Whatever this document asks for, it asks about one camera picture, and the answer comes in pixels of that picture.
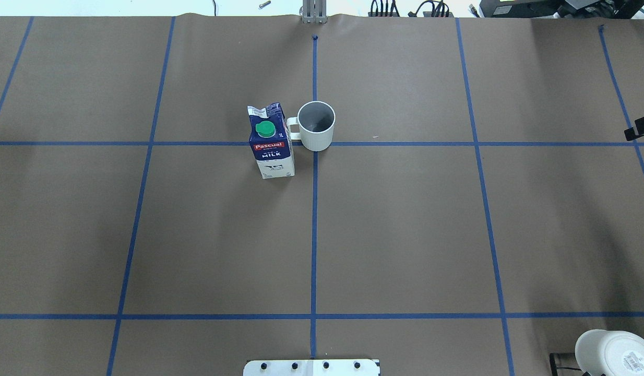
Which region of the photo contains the white ribbed mug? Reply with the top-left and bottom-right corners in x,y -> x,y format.
286,101 -> 336,152

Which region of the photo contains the blue white milk carton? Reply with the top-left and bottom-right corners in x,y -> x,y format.
246,102 -> 295,179

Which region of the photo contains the white mug on rack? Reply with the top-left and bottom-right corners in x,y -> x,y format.
575,329 -> 644,375

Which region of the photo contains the aluminium frame post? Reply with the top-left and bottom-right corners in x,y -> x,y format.
300,0 -> 328,24

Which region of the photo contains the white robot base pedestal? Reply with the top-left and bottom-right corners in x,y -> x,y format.
243,359 -> 381,375

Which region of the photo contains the black wire mug rack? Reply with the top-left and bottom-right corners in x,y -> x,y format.
548,352 -> 608,375

